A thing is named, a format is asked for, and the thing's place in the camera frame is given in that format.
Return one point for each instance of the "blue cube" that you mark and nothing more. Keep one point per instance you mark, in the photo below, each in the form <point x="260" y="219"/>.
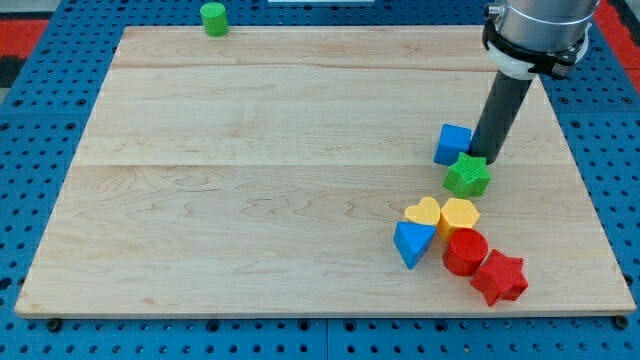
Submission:
<point x="453" y="140"/>

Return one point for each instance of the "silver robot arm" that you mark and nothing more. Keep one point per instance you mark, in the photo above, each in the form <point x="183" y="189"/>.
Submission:
<point x="530" y="37"/>

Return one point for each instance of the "yellow heart block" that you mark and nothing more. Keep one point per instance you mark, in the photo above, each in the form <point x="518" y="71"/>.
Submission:
<point x="426" y="212"/>

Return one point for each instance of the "wooden board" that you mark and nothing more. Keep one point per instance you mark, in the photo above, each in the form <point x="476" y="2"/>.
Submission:
<point x="261" y="175"/>

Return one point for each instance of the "blue triangle block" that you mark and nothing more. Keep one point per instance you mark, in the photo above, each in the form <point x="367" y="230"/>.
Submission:
<point x="412" y="240"/>

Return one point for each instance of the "yellow hexagon block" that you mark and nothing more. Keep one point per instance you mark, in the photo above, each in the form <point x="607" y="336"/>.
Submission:
<point x="456" y="214"/>

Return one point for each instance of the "green star block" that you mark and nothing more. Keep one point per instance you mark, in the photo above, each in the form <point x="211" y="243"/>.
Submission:
<point x="468" y="176"/>

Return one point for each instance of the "red cylinder block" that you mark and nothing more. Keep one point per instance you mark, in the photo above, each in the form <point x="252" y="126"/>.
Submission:
<point x="466" y="250"/>

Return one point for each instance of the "green cylinder block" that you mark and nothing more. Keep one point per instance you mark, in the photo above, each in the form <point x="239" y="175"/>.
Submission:
<point x="214" y="19"/>

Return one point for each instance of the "red star block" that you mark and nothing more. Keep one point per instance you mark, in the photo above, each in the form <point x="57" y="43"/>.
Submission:
<point x="500" y="277"/>

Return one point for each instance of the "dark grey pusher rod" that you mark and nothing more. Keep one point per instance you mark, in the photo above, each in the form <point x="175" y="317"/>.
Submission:
<point x="502" y="105"/>

